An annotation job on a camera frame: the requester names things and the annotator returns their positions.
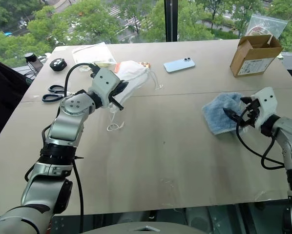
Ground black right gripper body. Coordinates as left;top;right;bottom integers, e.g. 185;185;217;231
240;97;261;128

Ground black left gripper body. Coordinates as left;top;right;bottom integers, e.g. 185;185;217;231
111;82;127;100

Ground white translucent drawstring bag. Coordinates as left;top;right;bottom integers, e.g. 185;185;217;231
106;60;165;133

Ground blue terry towel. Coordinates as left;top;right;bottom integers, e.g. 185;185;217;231
201;92;244;136

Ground clear bag with papers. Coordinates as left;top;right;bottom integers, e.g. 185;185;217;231
71;41;117;68

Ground clear zip bag with contents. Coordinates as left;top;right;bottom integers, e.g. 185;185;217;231
245;14;289;41

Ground orange smartphone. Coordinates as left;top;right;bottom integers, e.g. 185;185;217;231
114;61;151;74

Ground open brown cardboard box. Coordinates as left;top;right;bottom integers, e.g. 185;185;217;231
229;34;284;78

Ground light blue smartphone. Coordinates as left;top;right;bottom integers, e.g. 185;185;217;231
163;57;196;74

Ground black round puck device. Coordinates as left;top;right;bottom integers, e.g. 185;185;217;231
49;58;67;72

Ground small black jar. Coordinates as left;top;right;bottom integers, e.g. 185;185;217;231
23;52;44;74

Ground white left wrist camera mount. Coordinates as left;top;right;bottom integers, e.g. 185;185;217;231
90;68;121;110

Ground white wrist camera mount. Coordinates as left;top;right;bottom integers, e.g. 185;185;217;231
252;87;276;129
90;68;121;110

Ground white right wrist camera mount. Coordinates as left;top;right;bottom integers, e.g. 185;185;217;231
252;87;276;129

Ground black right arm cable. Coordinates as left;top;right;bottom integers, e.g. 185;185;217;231
235;107;286;170

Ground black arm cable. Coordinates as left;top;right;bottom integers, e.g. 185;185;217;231
235;107;286;170
64;62;100;234

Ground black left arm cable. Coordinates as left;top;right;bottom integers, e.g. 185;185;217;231
64;62;100;234

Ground black-handled scissors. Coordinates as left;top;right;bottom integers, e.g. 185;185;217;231
42;84;76;103

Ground black window frame post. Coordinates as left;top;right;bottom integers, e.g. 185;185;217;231
164;0;180;42

